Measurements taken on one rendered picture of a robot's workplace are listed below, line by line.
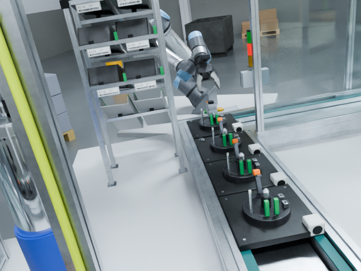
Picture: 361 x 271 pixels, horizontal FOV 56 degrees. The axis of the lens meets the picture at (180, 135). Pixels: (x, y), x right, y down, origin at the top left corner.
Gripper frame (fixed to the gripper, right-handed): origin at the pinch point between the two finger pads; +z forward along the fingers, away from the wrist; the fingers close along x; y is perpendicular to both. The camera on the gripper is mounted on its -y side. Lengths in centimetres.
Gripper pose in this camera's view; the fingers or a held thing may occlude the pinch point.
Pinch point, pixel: (209, 87)
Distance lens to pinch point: 163.6
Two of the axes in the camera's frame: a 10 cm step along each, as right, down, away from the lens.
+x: -9.8, 1.8, -0.6
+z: 1.8, 8.9, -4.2
